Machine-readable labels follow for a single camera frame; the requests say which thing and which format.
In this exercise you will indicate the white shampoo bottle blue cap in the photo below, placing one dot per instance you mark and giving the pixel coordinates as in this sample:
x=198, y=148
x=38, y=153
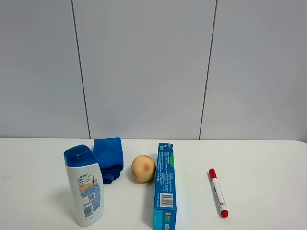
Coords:
x=86, y=184

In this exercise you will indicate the yellow-red peach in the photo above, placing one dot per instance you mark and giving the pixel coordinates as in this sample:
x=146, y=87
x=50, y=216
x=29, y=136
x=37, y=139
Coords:
x=143, y=168

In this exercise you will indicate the folded blue microfiber cloth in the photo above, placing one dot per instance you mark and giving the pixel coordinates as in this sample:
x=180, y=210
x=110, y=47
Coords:
x=109, y=154

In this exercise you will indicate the blue toothpaste box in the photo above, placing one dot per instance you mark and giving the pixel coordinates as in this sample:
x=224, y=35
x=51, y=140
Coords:
x=165, y=207

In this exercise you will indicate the red whiteboard marker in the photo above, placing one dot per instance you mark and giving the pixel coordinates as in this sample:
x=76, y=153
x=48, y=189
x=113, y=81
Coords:
x=219, y=195

